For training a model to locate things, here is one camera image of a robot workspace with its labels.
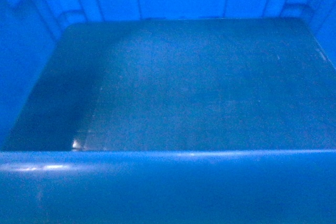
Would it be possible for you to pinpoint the large blue plastic crate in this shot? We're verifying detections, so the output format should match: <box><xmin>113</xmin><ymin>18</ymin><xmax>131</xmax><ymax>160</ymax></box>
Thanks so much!
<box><xmin>1</xmin><ymin>0</ymin><xmax>335</xmax><ymax>223</ymax></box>

